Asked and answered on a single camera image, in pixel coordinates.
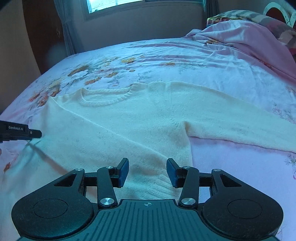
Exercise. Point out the grey curtain left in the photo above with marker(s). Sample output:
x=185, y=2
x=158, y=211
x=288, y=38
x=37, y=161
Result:
x=65, y=13

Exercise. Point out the window with frame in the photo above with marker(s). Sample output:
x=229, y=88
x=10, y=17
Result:
x=95, y=9

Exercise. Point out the cream knit sweater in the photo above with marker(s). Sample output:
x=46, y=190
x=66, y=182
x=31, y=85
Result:
x=146, y=123

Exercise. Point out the grey curtain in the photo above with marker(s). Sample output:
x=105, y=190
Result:
x=65, y=13
x=210, y=8

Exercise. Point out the pink floral bed sheet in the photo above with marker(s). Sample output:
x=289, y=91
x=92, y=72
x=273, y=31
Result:
x=185, y=60

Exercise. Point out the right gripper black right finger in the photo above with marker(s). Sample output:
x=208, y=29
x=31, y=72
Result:
x=190, y=180

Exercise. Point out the grey curtain right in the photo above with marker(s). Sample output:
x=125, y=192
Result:
x=210, y=8

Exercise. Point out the dark wooden door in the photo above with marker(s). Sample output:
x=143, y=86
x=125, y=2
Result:
x=45, y=33

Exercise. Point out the red white headboard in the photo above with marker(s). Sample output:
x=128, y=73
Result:
x=279, y=11

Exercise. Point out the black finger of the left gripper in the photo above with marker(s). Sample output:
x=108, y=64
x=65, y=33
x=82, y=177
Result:
x=15, y=131

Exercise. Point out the pink blanket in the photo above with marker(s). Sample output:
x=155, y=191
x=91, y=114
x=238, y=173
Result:
x=252, y=39

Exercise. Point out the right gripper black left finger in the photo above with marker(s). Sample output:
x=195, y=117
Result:
x=106, y=179

